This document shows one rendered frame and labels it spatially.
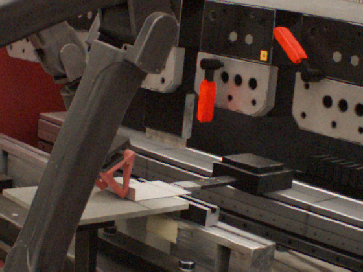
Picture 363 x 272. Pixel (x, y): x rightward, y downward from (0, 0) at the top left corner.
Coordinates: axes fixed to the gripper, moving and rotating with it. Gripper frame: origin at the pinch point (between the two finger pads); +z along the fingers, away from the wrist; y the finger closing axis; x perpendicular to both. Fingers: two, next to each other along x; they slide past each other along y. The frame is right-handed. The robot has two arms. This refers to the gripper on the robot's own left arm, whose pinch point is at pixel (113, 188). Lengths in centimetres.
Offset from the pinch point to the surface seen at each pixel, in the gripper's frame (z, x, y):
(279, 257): 196, -162, 146
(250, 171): 12.8, -26.8, -3.6
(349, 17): -26, -22, -39
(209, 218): 7.5, -7.8, -12.6
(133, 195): 0.6, -0.8, -4.2
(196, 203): 6.5, -9.1, -8.8
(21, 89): 13, -31, 86
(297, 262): 197, -164, 135
